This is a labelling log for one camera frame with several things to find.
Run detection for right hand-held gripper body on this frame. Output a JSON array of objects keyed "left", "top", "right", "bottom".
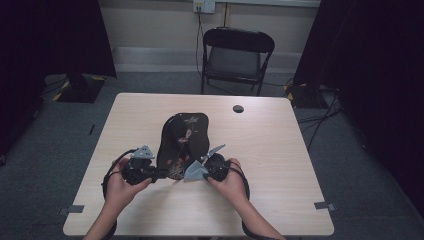
[{"left": 200, "top": 143, "right": 231, "bottom": 183}]

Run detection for grey tape strip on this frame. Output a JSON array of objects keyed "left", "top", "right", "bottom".
[
  {"left": 58, "top": 204, "right": 85, "bottom": 216},
  {"left": 313, "top": 201, "right": 337, "bottom": 212}
]

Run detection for black floor cables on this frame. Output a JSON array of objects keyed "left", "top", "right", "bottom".
[{"left": 296, "top": 86, "right": 344, "bottom": 152}]

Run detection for grey wiping cloth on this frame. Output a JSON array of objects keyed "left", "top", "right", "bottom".
[{"left": 183, "top": 159, "right": 210, "bottom": 183}]

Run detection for black stand base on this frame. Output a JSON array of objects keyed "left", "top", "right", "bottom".
[
  {"left": 52, "top": 73, "right": 107, "bottom": 104},
  {"left": 283, "top": 83, "right": 329, "bottom": 109}
]

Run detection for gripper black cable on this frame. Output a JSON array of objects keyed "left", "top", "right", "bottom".
[
  {"left": 101, "top": 148, "right": 138, "bottom": 240},
  {"left": 228, "top": 164, "right": 279, "bottom": 240}
]

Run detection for person's right hand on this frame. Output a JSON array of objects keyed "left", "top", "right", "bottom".
[{"left": 208, "top": 158, "right": 249, "bottom": 207}]

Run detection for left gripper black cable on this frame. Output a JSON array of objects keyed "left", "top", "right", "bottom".
[{"left": 101, "top": 148, "right": 138, "bottom": 240}]

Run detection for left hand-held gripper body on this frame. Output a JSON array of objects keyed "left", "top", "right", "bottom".
[{"left": 121, "top": 144, "right": 158, "bottom": 187}]

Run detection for white wall socket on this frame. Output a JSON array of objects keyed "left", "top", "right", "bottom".
[{"left": 193, "top": 0, "right": 216, "bottom": 14}]

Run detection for black socket cable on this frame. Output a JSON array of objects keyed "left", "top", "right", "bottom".
[{"left": 194, "top": 11, "right": 205, "bottom": 78}]

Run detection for person's left hand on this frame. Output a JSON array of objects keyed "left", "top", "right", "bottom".
[{"left": 104, "top": 159, "right": 153, "bottom": 214}]

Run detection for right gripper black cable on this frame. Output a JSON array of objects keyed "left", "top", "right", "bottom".
[{"left": 228, "top": 164, "right": 279, "bottom": 240}]

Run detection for dark curtain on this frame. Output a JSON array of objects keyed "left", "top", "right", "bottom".
[
  {"left": 0, "top": 0, "right": 118, "bottom": 158},
  {"left": 293, "top": 0, "right": 424, "bottom": 214}
]

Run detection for black folding chair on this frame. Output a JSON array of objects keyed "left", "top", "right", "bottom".
[{"left": 200, "top": 26, "right": 276, "bottom": 97}]

